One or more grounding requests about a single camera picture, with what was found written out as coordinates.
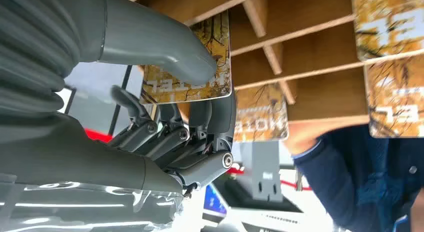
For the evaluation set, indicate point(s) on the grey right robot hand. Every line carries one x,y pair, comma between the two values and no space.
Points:
66,150

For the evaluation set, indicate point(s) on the wooden card rack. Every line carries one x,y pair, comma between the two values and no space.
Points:
318,44

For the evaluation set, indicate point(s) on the person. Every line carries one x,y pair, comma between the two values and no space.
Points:
357,177

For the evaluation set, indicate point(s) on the red object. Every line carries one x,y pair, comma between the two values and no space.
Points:
97,135

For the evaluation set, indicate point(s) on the clear plastic film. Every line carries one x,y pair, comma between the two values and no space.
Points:
82,210

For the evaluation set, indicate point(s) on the black pole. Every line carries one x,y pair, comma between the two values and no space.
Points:
120,97

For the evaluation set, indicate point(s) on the ribbed grey right arm sleeve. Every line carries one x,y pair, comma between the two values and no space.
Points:
33,51

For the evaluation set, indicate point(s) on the computer monitor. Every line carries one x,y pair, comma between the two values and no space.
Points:
251,212

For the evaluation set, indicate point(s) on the grey monitor stand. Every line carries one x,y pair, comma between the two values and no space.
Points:
263,170

